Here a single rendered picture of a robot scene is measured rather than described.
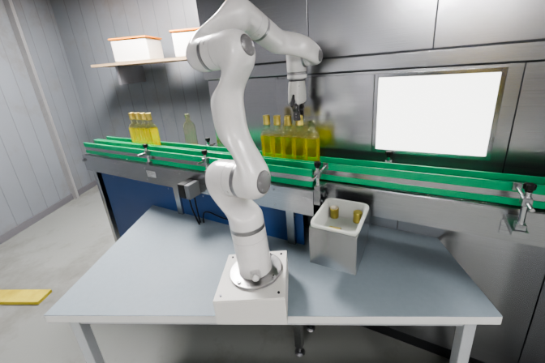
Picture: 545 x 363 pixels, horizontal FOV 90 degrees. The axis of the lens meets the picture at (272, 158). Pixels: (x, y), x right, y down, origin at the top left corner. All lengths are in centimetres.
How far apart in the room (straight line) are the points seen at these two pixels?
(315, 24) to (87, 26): 386
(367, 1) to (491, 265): 123
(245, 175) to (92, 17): 417
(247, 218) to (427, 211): 68
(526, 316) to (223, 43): 164
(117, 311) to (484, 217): 135
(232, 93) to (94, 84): 412
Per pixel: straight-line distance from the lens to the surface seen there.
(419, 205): 119
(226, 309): 102
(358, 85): 127
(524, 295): 167
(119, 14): 456
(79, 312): 136
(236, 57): 76
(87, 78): 488
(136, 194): 207
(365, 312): 109
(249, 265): 98
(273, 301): 97
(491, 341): 186
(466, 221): 122
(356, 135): 131
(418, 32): 127
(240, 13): 91
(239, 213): 90
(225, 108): 80
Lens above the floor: 156
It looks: 19 degrees down
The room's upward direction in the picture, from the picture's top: 5 degrees counter-clockwise
